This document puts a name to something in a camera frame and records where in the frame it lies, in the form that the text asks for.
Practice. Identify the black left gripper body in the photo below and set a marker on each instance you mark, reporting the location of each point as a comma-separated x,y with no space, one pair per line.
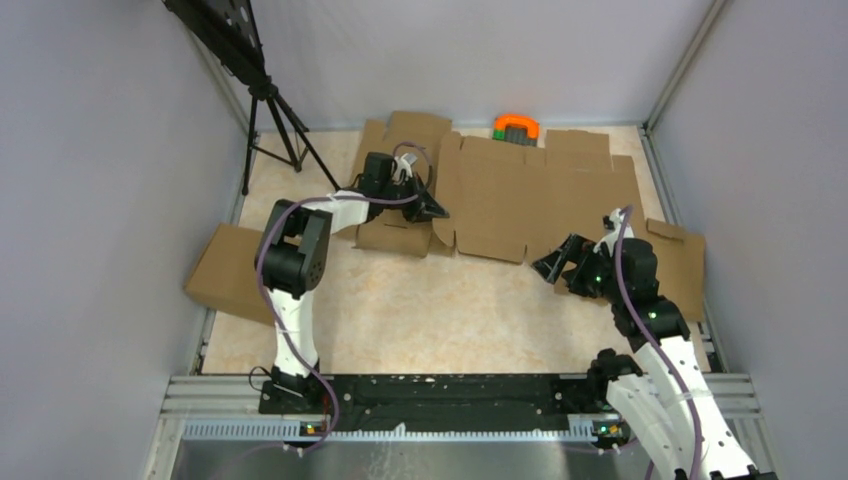
409,188

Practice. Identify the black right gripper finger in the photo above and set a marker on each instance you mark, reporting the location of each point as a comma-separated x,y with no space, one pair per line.
551,266
575,244

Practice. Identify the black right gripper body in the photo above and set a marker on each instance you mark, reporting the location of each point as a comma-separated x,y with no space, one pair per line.
592,274

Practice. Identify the large cardboard box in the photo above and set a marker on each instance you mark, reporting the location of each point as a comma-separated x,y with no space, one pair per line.
518,203

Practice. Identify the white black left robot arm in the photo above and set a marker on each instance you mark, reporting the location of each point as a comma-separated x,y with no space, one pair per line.
291,260

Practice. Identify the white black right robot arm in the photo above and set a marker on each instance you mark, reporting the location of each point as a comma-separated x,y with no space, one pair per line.
659,389

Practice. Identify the folded brown cardboard box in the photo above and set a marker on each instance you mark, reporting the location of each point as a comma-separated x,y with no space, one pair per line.
224,276

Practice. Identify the flat cardboard blank underneath left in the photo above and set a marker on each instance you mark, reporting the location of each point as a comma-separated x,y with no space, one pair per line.
387,232

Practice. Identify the flat cardboard blank at right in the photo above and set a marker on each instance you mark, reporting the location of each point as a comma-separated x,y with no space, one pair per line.
659,262

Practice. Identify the orange green grey toy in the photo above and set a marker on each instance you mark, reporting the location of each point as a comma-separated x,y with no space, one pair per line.
516,129

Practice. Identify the black tripod stand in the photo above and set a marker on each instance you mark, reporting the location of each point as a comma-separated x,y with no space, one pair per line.
229,30

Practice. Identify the aluminium frame rail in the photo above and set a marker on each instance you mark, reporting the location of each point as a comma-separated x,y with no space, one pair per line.
210,428

